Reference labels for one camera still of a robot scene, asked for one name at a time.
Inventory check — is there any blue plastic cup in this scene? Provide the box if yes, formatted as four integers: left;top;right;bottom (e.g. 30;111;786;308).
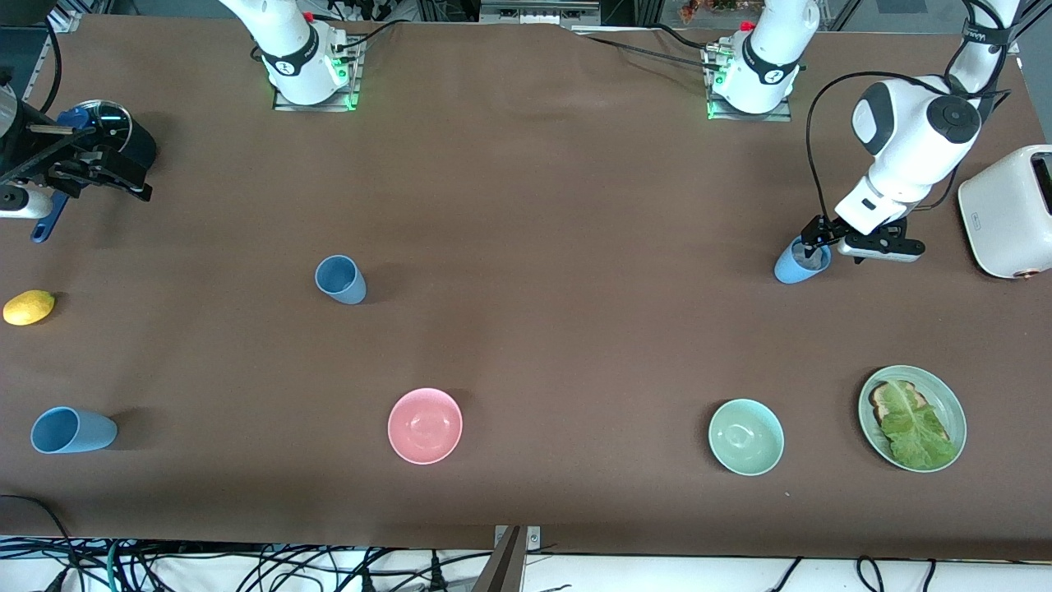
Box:
30;406;118;455
773;234;832;285
315;255;367;306

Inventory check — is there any dark blue saucepan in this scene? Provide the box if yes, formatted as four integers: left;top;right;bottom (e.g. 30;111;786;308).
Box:
31;99;158;244

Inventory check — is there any glass lid with blue knob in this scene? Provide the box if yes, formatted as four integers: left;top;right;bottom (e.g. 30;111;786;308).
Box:
56;99;133;157

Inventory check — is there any white toaster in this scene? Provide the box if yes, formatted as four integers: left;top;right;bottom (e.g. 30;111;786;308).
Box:
957;144;1052;280

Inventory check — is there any yellow lemon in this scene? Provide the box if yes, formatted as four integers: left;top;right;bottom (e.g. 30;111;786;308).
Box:
2;289;56;326

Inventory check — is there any toasted bread slice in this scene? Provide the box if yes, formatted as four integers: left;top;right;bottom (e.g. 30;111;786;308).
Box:
869;381;950;445

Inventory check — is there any mint green plate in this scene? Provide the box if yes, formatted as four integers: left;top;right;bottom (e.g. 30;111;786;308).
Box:
858;364;968;474

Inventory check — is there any green lettuce leaf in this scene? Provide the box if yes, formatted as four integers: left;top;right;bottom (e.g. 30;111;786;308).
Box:
881;380;959;470

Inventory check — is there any mint green bowl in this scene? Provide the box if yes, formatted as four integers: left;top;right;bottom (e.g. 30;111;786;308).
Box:
708;398;785;477

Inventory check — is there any grey metal box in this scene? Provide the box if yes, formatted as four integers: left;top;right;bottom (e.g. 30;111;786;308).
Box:
479;0;602;25

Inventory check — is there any pink bowl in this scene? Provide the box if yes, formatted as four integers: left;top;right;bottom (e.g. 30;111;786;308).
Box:
387;387;464;465

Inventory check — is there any aluminium frame profile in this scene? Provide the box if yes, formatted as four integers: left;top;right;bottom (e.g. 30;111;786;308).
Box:
16;0;87;104

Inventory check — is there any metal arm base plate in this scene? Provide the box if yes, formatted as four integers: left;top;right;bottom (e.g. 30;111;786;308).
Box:
705;45;793;123
273;37;363;113

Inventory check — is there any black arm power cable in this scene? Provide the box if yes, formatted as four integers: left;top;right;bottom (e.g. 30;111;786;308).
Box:
571;23;728;73
333;18;404;62

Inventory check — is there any small metal mount bracket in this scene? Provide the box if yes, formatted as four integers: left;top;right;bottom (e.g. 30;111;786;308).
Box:
493;525;542;552

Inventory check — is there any dark camera mount pole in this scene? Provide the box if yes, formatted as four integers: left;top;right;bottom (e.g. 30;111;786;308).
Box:
473;526;527;592

